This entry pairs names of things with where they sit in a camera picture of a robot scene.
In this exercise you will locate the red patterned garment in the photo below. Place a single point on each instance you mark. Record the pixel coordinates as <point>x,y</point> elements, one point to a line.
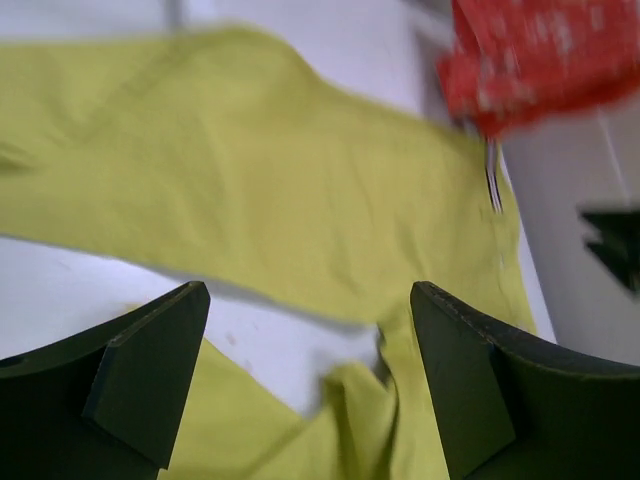
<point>515,62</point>

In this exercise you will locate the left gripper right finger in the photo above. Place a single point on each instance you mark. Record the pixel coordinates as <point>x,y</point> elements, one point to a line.
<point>510,405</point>

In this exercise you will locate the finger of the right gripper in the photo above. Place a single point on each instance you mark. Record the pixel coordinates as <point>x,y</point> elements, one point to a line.
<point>616,243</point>

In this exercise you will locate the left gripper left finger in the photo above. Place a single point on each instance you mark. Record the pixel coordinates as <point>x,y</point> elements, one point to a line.
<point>105,403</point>

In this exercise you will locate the yellow trousers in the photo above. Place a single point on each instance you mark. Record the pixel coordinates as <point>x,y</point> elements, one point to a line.
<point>223,154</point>

